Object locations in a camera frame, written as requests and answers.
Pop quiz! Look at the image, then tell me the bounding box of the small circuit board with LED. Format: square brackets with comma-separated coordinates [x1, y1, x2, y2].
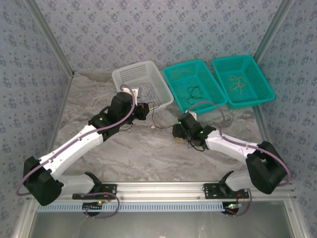
[82, 201, 104, 214]
[223, 202, 246, 216]

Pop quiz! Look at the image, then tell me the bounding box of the aluminium frame post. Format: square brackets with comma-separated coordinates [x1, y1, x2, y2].
[23, 0, 75, 76]
[254, 0, 297, 65]

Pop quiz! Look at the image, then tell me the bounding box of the grey metal base panel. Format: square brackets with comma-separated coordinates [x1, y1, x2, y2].
[13, 200, 310, 238]

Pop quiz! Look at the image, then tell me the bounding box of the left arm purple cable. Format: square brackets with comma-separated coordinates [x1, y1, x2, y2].
[16, 84, 137, 220]

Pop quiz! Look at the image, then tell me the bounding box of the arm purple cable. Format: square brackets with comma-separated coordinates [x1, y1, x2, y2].
[16, 84, 137, 220]
[187, 101, 291, 218]

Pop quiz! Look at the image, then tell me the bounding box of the aluminium table side rail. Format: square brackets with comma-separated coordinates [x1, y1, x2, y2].
[254, 105, 273, 147]
[38, 74, 75, 183]

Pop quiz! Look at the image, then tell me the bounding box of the white perforated plastic basket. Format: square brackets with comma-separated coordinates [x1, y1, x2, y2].
[111, 60, 174, 112]

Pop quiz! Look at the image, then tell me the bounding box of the white slotted cable duct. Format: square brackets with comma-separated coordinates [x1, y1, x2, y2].
[36, 201, 228, 213]

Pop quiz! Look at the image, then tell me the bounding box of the long aluminium mounting rail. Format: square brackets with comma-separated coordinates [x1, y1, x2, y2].
[21, 181, 297, 201]

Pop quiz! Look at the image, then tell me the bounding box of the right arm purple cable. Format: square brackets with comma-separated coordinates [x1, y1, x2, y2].
[187, 101, 291, 218]

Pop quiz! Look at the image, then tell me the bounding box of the teal perforated plastic basket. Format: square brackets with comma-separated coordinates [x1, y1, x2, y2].
[211, 55, 276, 110]
[162, 59, 228, 115]

